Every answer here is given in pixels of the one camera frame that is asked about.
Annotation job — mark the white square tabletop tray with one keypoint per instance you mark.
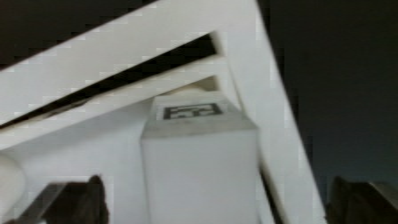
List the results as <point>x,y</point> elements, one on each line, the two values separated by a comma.
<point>85,142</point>

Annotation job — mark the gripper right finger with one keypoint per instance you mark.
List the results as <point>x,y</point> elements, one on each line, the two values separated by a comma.
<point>362,203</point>

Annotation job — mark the white table leg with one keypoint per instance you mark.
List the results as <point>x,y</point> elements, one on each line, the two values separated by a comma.
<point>199,158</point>

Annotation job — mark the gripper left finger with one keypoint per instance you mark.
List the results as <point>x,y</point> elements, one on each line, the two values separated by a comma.
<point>69,204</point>

